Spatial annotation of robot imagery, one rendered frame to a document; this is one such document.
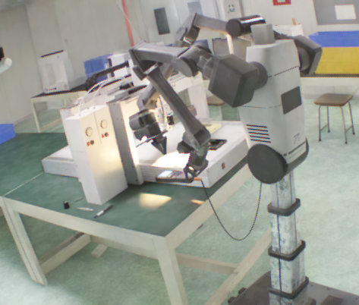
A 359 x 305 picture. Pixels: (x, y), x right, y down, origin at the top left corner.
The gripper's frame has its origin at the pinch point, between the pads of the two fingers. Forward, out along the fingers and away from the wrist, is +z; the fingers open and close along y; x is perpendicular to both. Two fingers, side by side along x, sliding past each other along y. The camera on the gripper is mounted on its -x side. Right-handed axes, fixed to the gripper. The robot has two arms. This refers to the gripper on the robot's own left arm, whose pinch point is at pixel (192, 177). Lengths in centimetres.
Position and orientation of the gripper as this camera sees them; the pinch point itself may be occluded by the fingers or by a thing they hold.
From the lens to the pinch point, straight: 193.0
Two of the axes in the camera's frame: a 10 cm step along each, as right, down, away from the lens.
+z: -2.4, 7.8, 5.8
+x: 8.1, 4.9, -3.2
